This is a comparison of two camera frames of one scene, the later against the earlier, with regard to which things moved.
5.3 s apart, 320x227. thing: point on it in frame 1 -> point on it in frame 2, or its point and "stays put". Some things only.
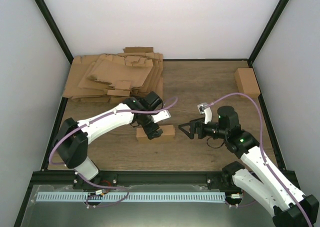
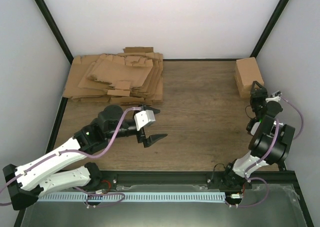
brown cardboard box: x=167 y=136 -> x=246 y=71
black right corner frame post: x=271 y=24 stays put
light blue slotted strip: x=123 y=197 stays put
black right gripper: x=193 y=124 -> x=254 y=97
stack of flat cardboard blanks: x=113 y=78 stays put
